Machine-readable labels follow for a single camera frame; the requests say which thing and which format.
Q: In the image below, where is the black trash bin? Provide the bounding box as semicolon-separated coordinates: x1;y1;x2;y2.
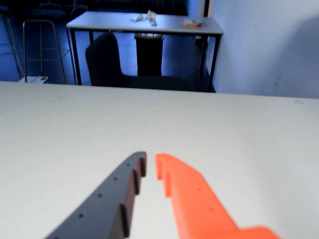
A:
134;33;164;77

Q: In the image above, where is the metal tube rack frame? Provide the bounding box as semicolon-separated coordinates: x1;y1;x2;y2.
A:
22;19;68;84

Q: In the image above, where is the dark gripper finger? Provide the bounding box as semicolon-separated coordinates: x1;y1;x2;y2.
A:
46;150;148;239

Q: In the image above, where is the orange and green packet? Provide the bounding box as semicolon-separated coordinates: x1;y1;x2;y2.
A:
182;19;203;28

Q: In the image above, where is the metal stand leg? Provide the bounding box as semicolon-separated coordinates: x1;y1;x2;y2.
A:
0;13;25;78

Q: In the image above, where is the flat printed box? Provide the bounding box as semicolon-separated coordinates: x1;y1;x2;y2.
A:
17;76;49;84

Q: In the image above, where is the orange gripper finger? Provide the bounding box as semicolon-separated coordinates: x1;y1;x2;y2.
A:
154;152;280;239

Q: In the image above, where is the dark upholstered chair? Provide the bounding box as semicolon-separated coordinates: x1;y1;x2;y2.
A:
85;32;216;93

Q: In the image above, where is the grey table with black legs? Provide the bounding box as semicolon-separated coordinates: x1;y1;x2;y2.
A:
66;11;224;93

